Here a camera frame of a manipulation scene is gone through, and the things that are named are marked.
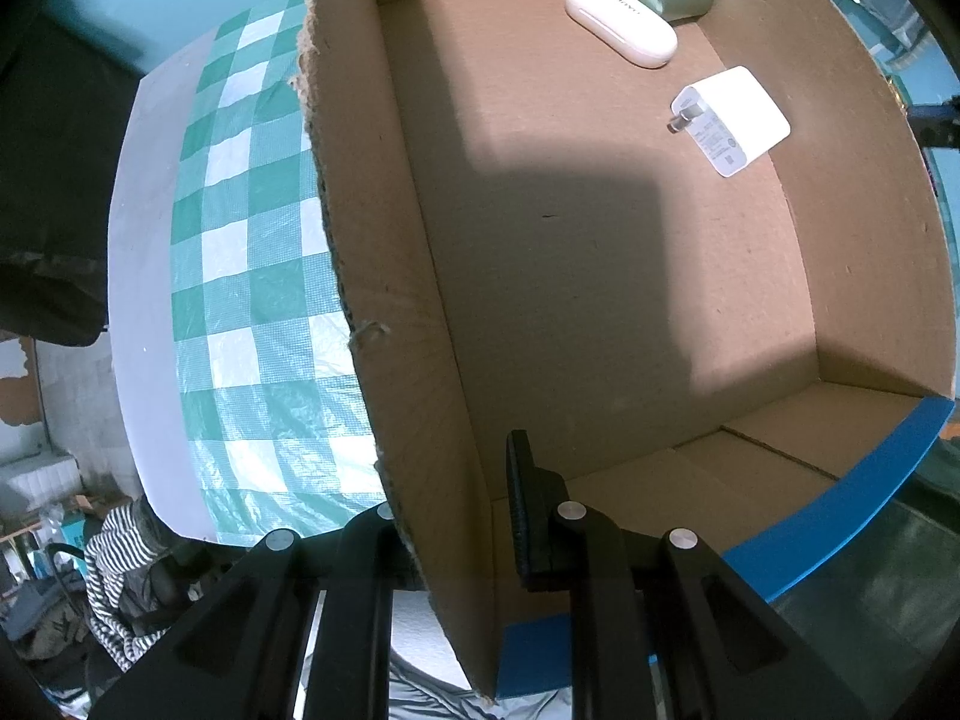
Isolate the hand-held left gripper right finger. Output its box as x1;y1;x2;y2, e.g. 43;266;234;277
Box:
506;429;871;720

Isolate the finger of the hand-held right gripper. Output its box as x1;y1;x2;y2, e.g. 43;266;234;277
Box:
907;94;960;148

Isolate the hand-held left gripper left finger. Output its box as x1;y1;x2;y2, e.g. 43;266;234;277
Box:
88;502;436;720

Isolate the white wall charger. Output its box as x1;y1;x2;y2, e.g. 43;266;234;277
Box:
667;65;793;179

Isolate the blue cardboard box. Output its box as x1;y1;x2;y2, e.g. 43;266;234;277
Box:
298;0;958;704

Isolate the white earbud case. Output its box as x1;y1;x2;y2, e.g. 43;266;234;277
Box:
563;0;678;70

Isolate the grey crumpled sheet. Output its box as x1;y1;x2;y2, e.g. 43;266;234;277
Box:
298;591;575;720

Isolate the striped cloth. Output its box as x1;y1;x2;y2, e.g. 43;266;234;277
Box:
82;498;179;674

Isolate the large-check green tablecloth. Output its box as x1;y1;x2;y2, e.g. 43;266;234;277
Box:
169;0;392;550

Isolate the black hanging garment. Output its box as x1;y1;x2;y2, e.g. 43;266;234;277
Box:
0;11;145;348

